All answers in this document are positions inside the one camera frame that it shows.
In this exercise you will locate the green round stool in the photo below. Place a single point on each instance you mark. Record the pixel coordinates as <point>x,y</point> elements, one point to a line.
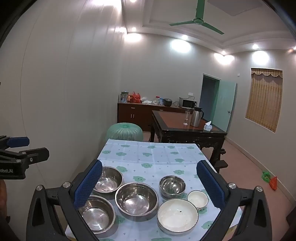
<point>124,132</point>

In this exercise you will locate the small steel bowl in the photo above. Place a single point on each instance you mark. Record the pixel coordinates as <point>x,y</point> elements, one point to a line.
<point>172,185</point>

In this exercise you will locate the small white bowl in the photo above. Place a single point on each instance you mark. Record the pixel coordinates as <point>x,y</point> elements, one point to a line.
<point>196,199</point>

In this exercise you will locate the red plastic bag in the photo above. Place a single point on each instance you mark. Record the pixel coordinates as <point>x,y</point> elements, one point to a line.
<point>135,97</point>

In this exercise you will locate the orange plastic bag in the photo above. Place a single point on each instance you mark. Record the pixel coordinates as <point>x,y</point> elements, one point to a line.
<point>273,183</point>

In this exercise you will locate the green ceiling fan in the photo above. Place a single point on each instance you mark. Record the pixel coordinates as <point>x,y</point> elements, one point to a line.
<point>198,20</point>

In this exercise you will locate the bamboo window blind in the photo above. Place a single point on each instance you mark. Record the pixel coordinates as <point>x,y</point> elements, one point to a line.
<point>263,99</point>

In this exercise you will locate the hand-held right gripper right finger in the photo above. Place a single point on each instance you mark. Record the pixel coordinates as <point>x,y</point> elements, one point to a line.
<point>211,185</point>

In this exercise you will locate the clear drinking glass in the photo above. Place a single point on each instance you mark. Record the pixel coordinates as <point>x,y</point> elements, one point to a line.
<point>186,119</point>

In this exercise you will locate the steel thermos kettle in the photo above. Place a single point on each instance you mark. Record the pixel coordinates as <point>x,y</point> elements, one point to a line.
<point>196,117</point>

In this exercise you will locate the large steel bowl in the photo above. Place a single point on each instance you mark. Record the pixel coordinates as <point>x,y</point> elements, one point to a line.
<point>136,200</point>
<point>97,215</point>
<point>108,180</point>

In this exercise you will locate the white tissue box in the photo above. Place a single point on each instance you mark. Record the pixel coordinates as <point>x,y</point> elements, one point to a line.
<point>207,127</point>

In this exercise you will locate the dark wooden table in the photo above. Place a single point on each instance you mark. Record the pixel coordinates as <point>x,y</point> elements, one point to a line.
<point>171,120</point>

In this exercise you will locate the pale green door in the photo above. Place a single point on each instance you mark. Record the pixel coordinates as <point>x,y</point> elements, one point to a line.
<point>223,106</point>

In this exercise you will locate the white plastic bag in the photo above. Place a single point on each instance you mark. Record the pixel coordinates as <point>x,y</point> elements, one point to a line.
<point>146,100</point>

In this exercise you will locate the dark wooden furniture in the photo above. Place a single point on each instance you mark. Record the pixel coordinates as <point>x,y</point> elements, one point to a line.
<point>291,215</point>

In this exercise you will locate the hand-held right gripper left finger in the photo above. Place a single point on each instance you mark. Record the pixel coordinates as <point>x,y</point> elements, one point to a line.
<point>89,183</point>

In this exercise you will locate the brown wooden sideboard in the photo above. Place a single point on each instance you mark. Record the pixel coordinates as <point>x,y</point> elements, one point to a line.
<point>136,113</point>

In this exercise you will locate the green cloud print tablecloth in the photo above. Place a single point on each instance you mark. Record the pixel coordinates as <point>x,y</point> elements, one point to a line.
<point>150,157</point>

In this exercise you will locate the clear jar with green lid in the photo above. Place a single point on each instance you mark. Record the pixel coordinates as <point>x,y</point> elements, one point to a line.
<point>124,97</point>

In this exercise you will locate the silver microwave oven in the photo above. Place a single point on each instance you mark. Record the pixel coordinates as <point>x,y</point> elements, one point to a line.
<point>187,103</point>

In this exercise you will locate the dark rice cooker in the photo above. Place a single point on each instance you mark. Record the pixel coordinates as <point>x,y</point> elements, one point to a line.
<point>168,102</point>

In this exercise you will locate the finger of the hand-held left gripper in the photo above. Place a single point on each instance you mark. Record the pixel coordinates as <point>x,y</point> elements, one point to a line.
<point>34,154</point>
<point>19,141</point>

